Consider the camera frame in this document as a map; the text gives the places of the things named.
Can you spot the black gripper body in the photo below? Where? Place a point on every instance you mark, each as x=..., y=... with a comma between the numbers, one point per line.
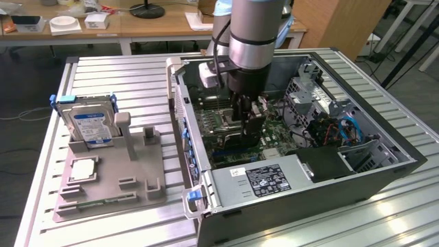
x=248, y=82

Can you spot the green graphics card black fan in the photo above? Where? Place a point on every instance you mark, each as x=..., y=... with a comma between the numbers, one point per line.
x=252, y=133

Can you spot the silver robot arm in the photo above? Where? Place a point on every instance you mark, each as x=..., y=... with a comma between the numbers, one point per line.
x=252, y=25

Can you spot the thin metal locking lever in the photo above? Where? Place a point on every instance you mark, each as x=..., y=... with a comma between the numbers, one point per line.
x=219, y=104

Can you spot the CPU socket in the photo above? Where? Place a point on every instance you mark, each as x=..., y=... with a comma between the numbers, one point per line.
x=223, y=119

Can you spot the green motherboard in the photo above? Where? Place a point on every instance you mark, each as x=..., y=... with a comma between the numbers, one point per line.
x=274, y=133

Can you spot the perforated metal drive cage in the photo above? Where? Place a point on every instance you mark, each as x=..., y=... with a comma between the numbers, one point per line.
x=304, y=100

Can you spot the blue card retainer clip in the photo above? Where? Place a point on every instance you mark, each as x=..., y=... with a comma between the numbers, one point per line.
x=187, y=133

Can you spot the blue expansion slot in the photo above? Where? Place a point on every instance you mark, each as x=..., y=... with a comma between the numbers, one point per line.
x=226, y=154

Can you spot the silver chipset heatsink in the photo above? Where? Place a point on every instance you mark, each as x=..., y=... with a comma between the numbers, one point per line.
x=272, y=153

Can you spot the short black expansion slot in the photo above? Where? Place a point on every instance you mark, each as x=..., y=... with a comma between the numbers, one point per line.
x=223, y=159

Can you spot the white paper stack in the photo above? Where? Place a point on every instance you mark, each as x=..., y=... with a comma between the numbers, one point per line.
x=196, y=24

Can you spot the brown cardboard box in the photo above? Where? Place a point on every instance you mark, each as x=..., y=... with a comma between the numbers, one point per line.
x=206, y=7

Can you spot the grey power supply unit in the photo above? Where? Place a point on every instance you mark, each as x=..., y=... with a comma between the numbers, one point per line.
x=232, y=190

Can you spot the wooden cabinet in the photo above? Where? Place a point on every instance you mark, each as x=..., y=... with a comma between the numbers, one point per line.
x=343, y=25

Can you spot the blue release latch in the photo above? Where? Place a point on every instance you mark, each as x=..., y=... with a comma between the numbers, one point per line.
x=195, y=195

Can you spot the black monitor stand base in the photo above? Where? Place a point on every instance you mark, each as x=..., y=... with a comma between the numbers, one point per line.
x=147, y=11

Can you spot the grey metal disk bay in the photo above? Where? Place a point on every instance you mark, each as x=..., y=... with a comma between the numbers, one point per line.
x=374, y=157

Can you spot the hard disk blue label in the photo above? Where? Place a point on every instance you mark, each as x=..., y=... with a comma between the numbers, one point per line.
x=91, y=128

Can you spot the grey parts rack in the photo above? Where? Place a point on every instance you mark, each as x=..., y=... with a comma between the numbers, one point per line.
x=110, y=175

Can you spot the black open PC case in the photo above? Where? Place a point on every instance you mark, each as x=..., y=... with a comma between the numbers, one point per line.
x=308, y=218

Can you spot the black slanted pole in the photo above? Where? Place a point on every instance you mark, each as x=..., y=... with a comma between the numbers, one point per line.
x=411, y=55

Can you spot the small white carton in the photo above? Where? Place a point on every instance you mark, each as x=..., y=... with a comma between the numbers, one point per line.
x=96, y=21

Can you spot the silver CPU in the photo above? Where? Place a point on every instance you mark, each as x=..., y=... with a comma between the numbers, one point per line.
x=82, y=169

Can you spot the white round dish box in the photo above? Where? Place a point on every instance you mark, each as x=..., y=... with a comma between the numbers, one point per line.
x=64, y=25

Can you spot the grey cup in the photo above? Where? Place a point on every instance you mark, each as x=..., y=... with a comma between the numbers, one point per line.
x=48, y=2

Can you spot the white box black lid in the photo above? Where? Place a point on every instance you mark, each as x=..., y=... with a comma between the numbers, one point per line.
x=27, y=27

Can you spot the small orange item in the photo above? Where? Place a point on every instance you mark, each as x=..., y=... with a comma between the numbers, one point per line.
x=8, y=28

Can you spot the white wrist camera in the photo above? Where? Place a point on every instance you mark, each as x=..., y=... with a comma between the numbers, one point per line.
x=208, y=77

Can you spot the wooden desk white frame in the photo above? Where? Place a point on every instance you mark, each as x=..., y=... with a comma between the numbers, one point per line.
x=164, y=28
x=20, y=36

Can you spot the white table frame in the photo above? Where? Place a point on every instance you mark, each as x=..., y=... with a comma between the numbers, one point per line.
x=394, y=28

